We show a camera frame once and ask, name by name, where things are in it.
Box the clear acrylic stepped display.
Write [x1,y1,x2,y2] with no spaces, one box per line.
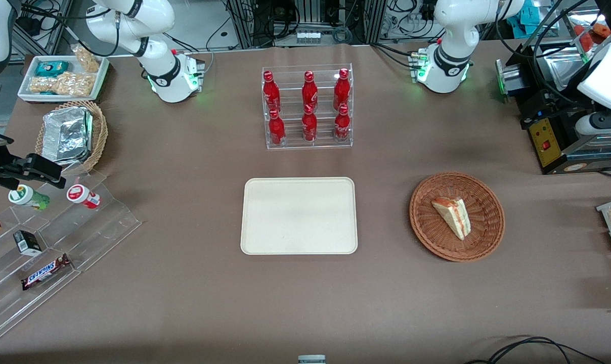
[0,169,143,342]

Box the clear bag of peanuts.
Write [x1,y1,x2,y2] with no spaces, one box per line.
[71,44,102,74]
[53,72,94,98]
[29,75,58,95]

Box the clear acrylic bottle rack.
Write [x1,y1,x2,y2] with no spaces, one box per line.
[261,63,354,150]

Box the teal cardboard box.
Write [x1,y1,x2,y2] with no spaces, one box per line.
[507,2,540,37]

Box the tan wicker basket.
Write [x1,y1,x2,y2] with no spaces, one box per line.
[34,100,109,176]

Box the teal snack packet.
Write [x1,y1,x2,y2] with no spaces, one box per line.
[35,61,70,78]

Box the brown wicker basket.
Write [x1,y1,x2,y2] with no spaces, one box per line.
[409,172,506,262]

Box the Snickers chocolate bar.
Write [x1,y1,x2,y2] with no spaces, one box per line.
[21,254,72,291]

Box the red cola bottle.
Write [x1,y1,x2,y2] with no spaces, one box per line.
[301,104,318,143]
[333,68,351,111]
[269,109,286,147]
[263,71,281,113]
[334,104,351,143]
[301,71,319,113]

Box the black base cable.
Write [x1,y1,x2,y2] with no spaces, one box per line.
[370,42,418,69]

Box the small black barcode box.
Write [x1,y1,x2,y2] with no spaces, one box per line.
[13,230,43,257]

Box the white rectangular snack tray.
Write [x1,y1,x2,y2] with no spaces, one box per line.
[17,55,110,104]

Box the green snack cup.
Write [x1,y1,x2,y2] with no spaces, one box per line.
[8,184,51,212]

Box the red snack cup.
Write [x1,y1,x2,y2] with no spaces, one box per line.
[66,184,102,210]

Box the beige plastic serving tray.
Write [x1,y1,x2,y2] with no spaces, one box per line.
[240,177,358,255]

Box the triangular sandwich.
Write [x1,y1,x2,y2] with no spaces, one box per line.
[431,197,472,241]

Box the silver foil packet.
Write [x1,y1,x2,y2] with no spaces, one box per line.
[41,144,93,166]
[42,107,91,153]

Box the red food in warmer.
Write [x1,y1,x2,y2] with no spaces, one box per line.
[573,21,611,52]

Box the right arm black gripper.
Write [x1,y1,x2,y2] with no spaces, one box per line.
[0,151,67,190]

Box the black floor cable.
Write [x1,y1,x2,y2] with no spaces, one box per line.
[465,336,608,364]

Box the steel warmer pan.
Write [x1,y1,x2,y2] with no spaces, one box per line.
[537,51,592,94]

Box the black food warmer appliance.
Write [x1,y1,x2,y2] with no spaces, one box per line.
[495,0,611,175]

